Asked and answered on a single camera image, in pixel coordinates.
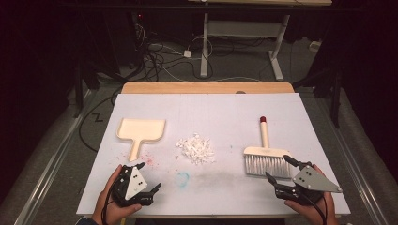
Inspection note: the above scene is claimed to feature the wooden table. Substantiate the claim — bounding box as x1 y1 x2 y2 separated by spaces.
120 81 317 219

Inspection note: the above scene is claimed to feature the black floor cable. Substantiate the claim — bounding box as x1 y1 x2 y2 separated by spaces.
78 89 122 154

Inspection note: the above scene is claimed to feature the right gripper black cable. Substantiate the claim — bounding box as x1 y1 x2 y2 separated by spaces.
299 192 329 225

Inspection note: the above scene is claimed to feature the person's left hand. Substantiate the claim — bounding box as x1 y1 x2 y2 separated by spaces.
91 164 144 225

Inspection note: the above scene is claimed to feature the white metal desk frame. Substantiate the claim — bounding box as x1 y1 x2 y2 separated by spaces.
187 0 333 82

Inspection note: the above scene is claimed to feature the metal floor rail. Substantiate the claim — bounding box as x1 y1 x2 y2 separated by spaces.
314 96 390 225
13 88 96 225

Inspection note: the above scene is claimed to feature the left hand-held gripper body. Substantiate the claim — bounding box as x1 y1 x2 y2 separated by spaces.
111 164 157 208

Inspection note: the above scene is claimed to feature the cream brush with red tip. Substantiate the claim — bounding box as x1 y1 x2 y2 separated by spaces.
242 115 293 180

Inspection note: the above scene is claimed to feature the small white box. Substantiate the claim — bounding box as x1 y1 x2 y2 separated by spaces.
309 40 323 53

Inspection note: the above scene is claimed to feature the pile of white paper scraps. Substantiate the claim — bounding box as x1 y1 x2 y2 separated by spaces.
175 132 217 166

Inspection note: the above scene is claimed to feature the black stand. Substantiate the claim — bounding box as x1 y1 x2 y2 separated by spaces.
293 60 344 129
72 57 101 119

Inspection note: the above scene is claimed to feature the cream plastic dustpan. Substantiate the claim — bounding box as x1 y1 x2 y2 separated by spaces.
115 117 167 163

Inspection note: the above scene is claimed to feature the person's right hand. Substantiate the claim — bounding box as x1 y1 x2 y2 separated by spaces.
283 163 341 225

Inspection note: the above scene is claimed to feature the white board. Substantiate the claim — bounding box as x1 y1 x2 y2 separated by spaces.
76 92 352 217

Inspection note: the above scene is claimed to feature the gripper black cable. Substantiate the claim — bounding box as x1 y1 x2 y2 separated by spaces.
299 192 329 225
100 176 122 225

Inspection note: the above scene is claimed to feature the tangle of black cables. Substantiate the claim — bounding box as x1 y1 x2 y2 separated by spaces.
130 22 215 83

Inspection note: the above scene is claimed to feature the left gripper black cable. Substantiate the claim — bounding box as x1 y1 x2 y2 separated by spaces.
100 176 122 225

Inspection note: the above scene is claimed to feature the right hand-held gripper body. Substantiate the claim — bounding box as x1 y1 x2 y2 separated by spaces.
274 164 344 207

